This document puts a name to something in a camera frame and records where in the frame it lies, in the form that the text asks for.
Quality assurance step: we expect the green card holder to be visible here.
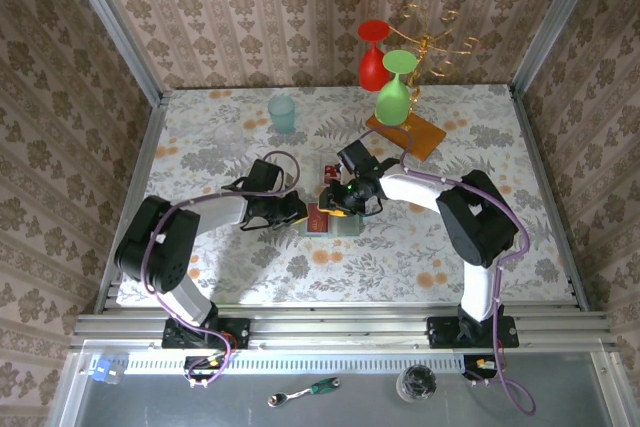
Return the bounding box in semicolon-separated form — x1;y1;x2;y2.
299;201;362;239

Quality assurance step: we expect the floral tablecloth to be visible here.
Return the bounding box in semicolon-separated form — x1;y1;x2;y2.
115;84;576;306

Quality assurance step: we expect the wooden rack base board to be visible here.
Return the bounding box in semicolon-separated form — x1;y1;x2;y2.
365;111;447;163

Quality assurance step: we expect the clear glass tumbler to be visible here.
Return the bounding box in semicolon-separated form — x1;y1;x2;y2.
212;122;246;153

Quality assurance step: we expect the teal plastic cup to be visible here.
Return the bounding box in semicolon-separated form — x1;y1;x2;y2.
267;95;297;136

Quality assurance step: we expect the green wine glass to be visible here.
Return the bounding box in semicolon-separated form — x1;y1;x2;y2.
374;49;419;126

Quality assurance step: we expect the red wine glass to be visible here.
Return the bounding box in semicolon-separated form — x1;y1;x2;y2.
357;19;392;92

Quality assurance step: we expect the black power connector block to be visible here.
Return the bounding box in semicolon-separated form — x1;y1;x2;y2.
183;354;227;382
462;354;504;382

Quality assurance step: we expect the clear jar with black contents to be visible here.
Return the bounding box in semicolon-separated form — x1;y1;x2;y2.
395;364;438;404

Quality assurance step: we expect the grey metal sheet shelf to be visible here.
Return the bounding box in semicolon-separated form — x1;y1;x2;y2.
47;341;640;427

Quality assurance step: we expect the blue and clear plastic connector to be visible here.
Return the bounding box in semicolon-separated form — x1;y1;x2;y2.
89;357;125;386

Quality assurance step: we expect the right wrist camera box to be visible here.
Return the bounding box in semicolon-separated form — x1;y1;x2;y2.
337;139;380;174

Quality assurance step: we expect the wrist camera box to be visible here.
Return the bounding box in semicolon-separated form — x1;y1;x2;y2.
337;139;380;174
247;158;287;194

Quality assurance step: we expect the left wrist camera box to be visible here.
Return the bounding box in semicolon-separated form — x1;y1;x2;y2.
247;158;287;194

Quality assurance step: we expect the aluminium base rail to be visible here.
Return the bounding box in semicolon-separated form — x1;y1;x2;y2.
69;304;619;351

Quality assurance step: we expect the aluminium table side rail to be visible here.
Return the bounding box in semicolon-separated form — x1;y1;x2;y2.
92;94;169;316
507;86;590;312

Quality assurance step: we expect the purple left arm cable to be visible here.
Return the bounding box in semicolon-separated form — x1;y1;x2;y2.
141;149;301;389

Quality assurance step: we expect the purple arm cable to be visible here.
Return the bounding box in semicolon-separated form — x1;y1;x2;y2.
357;125;537;417
141;149;301;389

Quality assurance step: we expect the white slotted cable duct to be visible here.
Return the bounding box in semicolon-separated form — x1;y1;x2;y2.
123;352;466;376

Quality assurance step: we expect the gold wire glass rack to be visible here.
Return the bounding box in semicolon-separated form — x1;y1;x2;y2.
387;2;481;121

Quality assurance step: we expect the ratchet wrench with green handle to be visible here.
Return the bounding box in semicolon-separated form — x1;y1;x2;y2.
267;376;342;409

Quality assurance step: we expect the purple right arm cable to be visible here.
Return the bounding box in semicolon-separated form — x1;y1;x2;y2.
357;125;537;417

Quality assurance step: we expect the aluminium frame post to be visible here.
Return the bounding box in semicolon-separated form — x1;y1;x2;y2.
57;0;169;107
509;0;609;98

